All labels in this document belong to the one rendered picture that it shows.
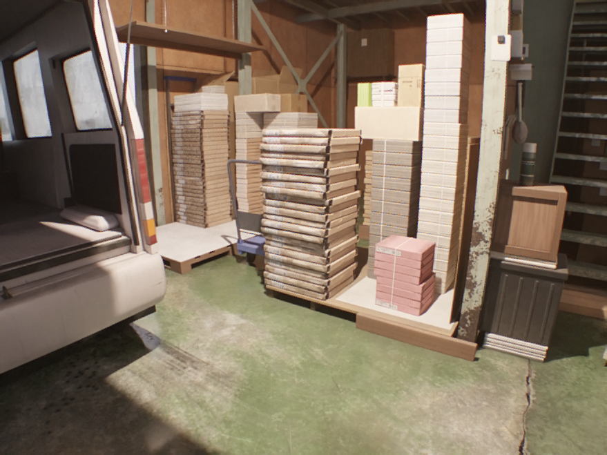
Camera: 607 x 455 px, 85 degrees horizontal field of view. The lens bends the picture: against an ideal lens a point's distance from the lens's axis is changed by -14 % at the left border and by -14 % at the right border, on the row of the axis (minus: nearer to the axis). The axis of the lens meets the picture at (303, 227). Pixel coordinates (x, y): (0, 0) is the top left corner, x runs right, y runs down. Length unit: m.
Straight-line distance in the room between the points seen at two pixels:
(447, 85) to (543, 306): 1.31
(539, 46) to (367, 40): 4.03
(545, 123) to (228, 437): 2.49
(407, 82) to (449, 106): 0.31
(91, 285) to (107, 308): 0.13
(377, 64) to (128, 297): 5.34
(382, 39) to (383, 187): 4.15
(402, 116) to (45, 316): 2.13
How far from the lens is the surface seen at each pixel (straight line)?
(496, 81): 1.89
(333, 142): 2.14
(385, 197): 2.51
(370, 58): 6.41
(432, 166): 2.39
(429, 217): 2.44
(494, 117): 1.88
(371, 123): 2.52
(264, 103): 3.91
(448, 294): 2.57
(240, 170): 4.15
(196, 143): 3.90
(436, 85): 2.39
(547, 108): 2.77
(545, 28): 2.84
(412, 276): 2.17
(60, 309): 1.68
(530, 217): 1.99
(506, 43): 1.91
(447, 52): 2.41
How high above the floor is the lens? 1.12
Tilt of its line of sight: 15 degrees down
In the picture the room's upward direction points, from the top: straight up
